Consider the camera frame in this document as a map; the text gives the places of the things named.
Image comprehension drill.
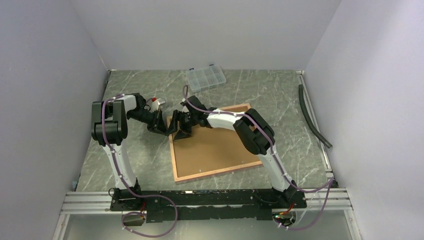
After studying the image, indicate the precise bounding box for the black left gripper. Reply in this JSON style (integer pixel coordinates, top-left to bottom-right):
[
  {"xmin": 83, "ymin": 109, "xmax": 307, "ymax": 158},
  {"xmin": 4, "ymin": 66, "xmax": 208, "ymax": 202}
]
[{"xmin": 128, "ymin": 108, "xmax": 168, "ymax": 135}]

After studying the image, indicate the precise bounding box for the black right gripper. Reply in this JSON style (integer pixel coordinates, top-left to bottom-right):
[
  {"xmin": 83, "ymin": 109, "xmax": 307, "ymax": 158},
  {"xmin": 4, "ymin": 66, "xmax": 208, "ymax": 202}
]
[{"xmin": 164, "ymin": 110, "xmax": 198, "ymax": 141}]

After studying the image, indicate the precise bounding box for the brown backing board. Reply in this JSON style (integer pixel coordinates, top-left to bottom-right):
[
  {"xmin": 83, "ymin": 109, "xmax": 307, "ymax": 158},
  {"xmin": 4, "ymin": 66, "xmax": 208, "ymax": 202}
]
[{"xmin": 170, "ymin": 107, "xmax": 259, "ymax": 178}]

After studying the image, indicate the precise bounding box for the pink wooden picture frame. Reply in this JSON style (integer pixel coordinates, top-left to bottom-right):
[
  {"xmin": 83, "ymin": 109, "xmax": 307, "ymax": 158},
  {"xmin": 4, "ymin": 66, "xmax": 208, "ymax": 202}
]
[{"xmin": 166, "ymin": 103, "xmax": 264, "ymax": 184}]

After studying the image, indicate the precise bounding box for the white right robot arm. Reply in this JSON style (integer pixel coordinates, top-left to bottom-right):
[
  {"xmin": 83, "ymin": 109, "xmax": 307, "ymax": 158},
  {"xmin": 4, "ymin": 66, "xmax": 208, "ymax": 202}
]
[{"xmin": 165, "ymin": 95, "xmax": 297, "ymax": 208}]

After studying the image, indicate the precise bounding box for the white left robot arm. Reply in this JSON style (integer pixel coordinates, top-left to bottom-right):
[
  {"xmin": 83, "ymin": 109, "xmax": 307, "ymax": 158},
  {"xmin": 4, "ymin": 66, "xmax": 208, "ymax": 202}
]
[{"xmin": 91, "ymin": 93, "xmax": 167, "ymax": 210}]

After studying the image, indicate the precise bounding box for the clear plastic organizer box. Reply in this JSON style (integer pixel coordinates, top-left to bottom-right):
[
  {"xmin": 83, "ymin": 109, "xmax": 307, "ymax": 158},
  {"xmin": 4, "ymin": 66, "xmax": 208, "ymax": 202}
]
[{"xmin": 185, "ymin": 64, "xmax": 227, "ymax": 93}]

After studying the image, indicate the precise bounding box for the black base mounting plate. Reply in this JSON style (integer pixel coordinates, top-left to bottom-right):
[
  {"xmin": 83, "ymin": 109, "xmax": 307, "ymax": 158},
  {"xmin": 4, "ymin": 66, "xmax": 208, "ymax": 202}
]
[{"xmin": 110, "ymin": 188, "xmax": 307, "ymax": 223}]

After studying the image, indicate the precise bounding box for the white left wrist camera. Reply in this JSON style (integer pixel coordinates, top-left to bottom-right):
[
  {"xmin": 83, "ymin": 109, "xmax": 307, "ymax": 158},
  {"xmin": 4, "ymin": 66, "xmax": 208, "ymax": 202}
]
[{"xmin": 150, "ymin": 97, "xmax": 167, "ymax": 112}]

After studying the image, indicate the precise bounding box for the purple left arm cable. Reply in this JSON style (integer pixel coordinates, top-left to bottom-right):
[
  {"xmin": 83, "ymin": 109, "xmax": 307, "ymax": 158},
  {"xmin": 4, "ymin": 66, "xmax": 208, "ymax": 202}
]
[{"xmin": 101, "ymin": 94, "xmax": 179, "ymax": 239}]

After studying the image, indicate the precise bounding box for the black rubber hose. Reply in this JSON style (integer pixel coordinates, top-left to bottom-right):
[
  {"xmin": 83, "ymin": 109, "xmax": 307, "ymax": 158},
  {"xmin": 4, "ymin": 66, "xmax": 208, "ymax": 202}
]
[{"xmin": 298, "ymin": 84, "xmax": 333, "ymax": 149}]

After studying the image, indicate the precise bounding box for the aluminium rail frame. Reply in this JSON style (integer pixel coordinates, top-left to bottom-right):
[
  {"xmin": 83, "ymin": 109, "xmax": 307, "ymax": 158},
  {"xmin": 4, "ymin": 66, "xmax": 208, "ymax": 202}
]
[{"xmin": 61, "ymin": 69, "xmax": 359, "ymax": 240}]

